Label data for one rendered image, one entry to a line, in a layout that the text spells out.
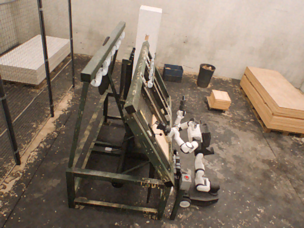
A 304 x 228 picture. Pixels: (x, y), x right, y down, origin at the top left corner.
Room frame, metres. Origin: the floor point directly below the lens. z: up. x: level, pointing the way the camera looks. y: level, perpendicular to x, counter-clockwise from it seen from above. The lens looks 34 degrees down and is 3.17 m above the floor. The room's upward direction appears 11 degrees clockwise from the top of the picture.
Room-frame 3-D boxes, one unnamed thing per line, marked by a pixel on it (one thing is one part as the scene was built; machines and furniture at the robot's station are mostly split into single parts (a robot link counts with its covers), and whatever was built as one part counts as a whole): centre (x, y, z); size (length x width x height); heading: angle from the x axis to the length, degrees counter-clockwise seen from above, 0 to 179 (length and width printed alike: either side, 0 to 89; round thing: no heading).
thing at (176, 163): (2.46, -0.49, 0.69); 0.50 x 0.14 x 0.24; 3
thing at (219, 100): (5.64, -1.71, 0.20); 0.61 x 0.53 x 0.40; 4
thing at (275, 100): (6.05, -3.29, 0.39); 2.46 x 1.05 x 0.78; 4
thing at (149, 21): (6.59, 0.55, 1.03); 0.61 x 0.58 x 2.05; 4
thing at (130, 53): (3.76, 0.58, 1.38); 0.70 x 0.15 x 0.85; 3
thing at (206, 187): (2.54, -1.01, 0.28); 0.21 x 0.20 x 0.13; 93
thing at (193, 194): (2.54, -0.98, 0.19); 0.64 x 0.52 x 0.33; 93
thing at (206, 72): (6.92, -1.43, 0.33); 0.52 x 0.51 x 0.65; 4
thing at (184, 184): (2.02, -0.58, 0.84); 0.12 x 0.12 x 0.18; 3
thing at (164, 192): (3.02, 0.32, 0.41); 2.20 x 1.38 x 0.83; 3
